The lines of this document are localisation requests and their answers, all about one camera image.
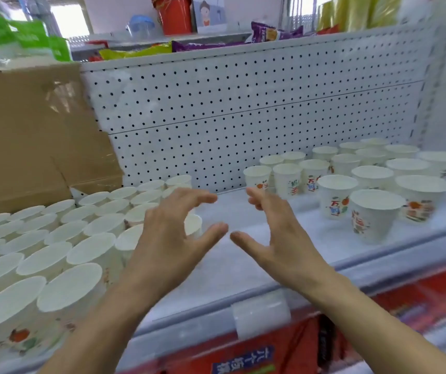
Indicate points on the person's left hand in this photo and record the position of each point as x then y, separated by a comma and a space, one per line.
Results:
160, 245

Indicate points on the person's right thumb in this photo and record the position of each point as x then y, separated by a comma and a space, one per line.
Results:
246, 245

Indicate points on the card with cartoon figure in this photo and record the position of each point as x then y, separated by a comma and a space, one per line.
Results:
209, 13

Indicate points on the white metal shelf board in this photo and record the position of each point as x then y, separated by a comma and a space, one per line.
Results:
324, 264

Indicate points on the gold foil packets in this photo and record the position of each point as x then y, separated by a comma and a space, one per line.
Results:
359, 11

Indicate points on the brown cardboard box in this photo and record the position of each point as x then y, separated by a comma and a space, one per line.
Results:
24, 140

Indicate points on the person's left thumb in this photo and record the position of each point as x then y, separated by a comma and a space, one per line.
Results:
209, 235

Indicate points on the clear plastic price tag holder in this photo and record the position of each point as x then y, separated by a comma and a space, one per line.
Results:
261, 317

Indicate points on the purple snack packet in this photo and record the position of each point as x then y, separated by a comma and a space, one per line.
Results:
273, 33
203, 45

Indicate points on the person's right forearm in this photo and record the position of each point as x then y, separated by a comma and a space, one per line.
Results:
371, 331

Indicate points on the green and white packages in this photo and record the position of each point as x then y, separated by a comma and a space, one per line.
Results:
16, 38

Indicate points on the yellow snack packet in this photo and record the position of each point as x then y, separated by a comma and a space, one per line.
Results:
137, 52

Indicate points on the group of upright printed paper cups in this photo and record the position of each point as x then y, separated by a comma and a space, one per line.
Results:
367, 190

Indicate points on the person's right hand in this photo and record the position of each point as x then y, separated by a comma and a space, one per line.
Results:
289, 245

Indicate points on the white perforated shelf back panel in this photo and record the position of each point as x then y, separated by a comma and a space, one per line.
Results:
246, 112

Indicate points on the blue clear plastic container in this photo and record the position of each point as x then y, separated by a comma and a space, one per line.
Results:
141, 26

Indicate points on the red plastic bucket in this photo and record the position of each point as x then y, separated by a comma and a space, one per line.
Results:
173, 15

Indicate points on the group of upturned white paper cups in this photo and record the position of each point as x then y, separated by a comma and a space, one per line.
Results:
43, 249

